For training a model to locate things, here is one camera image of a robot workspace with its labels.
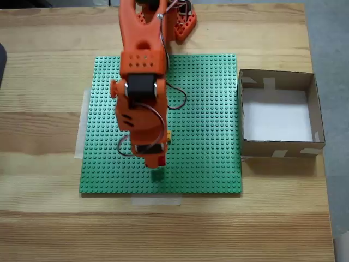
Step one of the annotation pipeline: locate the green lego baseplate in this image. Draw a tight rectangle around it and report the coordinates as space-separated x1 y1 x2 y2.
78 53 243 195

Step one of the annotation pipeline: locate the short masking tape strip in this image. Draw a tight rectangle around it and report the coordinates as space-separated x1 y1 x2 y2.
130 195 183 206

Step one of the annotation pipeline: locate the black rounded device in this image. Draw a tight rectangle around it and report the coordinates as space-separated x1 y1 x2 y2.
0 43 8 90

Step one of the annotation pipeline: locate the white paper box lining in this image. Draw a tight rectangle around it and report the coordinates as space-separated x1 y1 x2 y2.
242 88 314 142

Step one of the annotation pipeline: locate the gripper motor cable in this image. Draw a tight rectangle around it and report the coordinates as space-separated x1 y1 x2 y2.
117 102 167 158

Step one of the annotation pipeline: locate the cardboard box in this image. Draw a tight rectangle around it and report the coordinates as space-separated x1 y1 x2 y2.
237 68 326 159

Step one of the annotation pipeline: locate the long masking tape strip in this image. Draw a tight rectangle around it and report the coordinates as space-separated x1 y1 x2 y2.
74 87 92 159

